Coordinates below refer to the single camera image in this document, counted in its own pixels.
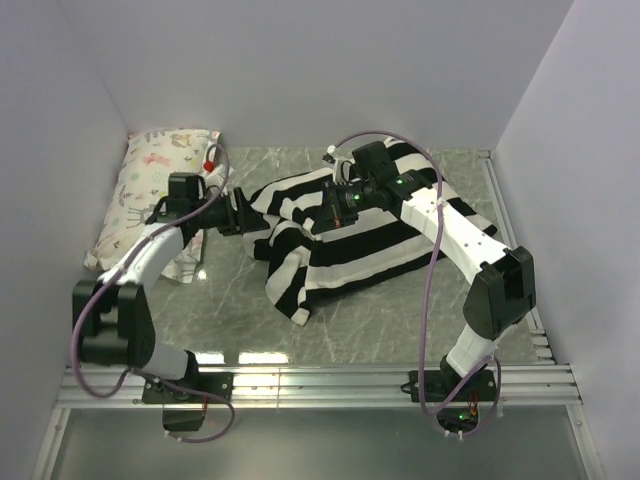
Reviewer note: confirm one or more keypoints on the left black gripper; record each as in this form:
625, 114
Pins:
244, 219

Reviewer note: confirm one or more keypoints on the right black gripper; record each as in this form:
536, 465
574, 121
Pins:
332, 213

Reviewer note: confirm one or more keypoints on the black white striped pillowcase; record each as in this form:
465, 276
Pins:
305, 270

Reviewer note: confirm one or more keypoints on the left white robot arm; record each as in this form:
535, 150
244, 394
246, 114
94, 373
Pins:
112, 323

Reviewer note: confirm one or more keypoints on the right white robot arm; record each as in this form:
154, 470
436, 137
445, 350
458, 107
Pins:
475, 260

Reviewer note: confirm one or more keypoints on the floral patterned pillow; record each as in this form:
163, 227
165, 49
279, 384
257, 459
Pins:
142, 181

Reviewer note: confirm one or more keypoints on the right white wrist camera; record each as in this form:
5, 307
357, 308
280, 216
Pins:
341, 166

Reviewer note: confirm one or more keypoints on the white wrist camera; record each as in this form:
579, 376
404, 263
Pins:
216, 174
341, 166

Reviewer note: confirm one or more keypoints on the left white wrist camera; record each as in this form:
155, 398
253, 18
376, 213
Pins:
216, 174

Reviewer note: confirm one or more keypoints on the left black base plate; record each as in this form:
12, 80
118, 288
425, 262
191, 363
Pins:
212, 387

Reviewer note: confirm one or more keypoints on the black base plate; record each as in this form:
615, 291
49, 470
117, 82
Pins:
439, 384
212, 387

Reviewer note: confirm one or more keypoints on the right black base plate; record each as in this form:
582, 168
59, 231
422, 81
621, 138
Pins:
439, 384

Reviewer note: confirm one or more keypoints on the aluminium mounting rail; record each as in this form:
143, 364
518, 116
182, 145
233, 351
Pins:
337, 386

